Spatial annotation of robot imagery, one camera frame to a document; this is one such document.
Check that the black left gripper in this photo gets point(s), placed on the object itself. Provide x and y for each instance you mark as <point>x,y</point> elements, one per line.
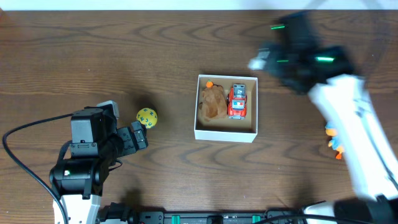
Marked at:
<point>137,137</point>

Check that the red toy truck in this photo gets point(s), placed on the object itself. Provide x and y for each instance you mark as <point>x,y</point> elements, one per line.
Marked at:
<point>237,100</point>

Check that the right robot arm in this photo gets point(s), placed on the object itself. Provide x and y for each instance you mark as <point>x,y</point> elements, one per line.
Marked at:
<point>328,78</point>

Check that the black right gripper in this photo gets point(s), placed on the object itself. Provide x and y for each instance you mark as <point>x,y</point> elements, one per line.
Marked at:
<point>279,52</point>

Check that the brown plush toy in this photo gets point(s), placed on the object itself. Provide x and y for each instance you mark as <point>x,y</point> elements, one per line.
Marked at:
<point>213,103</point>

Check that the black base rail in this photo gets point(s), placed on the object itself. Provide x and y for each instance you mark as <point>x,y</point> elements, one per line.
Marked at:
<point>120,213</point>

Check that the orange duck toy blue hat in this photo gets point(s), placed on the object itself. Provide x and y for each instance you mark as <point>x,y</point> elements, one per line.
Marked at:
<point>334,142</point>

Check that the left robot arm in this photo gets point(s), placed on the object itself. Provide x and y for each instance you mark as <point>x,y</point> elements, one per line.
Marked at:
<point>96,147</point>

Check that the yellow letter ball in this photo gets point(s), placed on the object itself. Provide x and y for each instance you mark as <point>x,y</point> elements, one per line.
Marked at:
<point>148,117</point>

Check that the white cardboard box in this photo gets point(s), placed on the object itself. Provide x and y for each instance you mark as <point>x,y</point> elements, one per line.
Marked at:
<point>225,129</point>

